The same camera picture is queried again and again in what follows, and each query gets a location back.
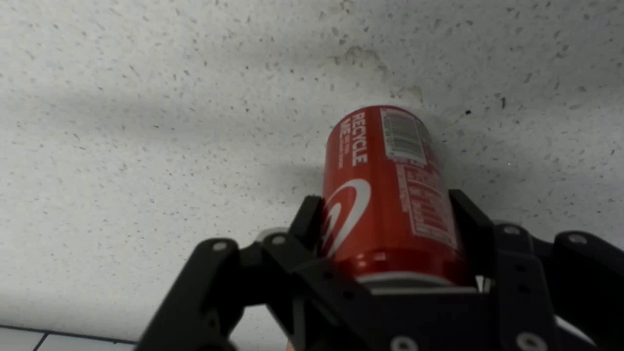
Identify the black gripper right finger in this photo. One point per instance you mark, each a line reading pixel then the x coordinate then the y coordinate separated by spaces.
pixel 565 292

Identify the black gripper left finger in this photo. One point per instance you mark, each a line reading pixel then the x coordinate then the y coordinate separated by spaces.
pixel 313 304

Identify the red soda can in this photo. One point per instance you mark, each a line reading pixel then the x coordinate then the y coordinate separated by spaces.
pixel 388 216

